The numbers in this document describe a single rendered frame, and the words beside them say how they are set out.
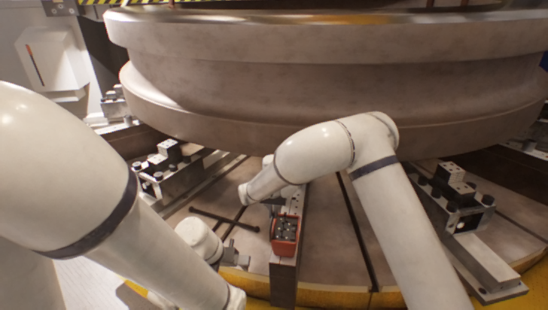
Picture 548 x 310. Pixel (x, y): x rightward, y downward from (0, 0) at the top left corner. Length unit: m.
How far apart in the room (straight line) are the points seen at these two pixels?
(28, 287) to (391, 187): 0.61
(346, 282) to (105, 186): 1.77
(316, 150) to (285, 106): 1.31
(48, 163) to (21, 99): 0.06
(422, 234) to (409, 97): 1.47
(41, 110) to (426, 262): 0.64
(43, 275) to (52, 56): 4.60
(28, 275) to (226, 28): 1.51
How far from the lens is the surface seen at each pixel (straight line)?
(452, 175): 2.16
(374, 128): 0.67
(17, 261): 0.47
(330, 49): 1.65
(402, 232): 0.64
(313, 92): 1.85
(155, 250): 0.42
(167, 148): 2.33
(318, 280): 1.95
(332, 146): 0.60
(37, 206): 0.30
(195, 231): 0.78
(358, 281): 1.99
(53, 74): 5.09
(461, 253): 2.23
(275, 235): 1.50
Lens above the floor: 1.90
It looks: 28 degrees down
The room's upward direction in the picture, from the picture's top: 1 degrees counter-clockwise
